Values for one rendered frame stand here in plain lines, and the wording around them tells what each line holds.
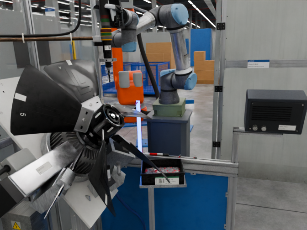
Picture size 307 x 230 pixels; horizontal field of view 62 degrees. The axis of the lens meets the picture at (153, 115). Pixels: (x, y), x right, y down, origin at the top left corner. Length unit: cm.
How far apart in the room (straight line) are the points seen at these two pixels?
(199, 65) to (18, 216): 951
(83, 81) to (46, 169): 42
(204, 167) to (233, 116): 146
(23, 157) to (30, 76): 26
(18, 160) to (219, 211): 113
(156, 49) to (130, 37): 789
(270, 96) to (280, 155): 178
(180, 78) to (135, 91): 336
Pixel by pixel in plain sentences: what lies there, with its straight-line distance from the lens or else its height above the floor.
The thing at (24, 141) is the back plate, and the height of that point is 115.
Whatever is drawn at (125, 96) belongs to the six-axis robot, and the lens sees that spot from 498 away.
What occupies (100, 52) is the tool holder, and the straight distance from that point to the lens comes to 106.
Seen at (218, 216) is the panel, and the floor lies 51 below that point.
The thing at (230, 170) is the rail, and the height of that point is 82.
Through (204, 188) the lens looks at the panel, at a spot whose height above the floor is 68.
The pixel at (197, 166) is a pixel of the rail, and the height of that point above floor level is 82.
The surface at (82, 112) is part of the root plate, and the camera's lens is 97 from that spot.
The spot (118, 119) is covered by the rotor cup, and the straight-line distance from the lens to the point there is 102.
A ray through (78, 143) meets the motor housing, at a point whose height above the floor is 113.
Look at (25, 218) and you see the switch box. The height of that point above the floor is 83.
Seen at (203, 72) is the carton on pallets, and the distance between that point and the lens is 1030.
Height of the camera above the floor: 148
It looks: 15 degrees down
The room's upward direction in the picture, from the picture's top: 2 degrees counter-clockwise
